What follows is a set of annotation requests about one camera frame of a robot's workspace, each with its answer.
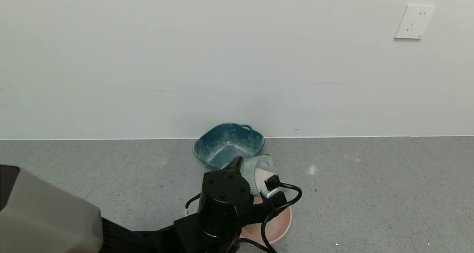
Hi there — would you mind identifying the translucent blue ribbed cup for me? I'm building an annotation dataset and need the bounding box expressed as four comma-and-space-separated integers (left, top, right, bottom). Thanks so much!
240, 154, 275, 197

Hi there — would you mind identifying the pink round bowl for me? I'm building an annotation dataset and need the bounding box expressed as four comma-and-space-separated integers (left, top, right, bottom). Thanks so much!
237, 197, 292, 245

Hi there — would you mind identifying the teal square plastic basin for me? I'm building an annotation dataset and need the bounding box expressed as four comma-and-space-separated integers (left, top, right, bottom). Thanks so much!
193, 123, 265, 171

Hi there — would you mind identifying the black camera cable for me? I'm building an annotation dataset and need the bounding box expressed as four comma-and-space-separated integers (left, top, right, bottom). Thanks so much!
237, 174, 303, 253

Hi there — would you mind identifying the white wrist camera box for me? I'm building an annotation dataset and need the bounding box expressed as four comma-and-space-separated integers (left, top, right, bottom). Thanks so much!
259, 175, 286, 199

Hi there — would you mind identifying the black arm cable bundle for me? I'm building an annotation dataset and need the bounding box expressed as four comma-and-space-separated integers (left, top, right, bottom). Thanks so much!
184, 193, 202, 217

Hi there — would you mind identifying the white wall outlet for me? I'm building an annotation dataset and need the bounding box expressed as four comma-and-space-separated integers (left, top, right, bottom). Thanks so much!
394, 4, 436, 40

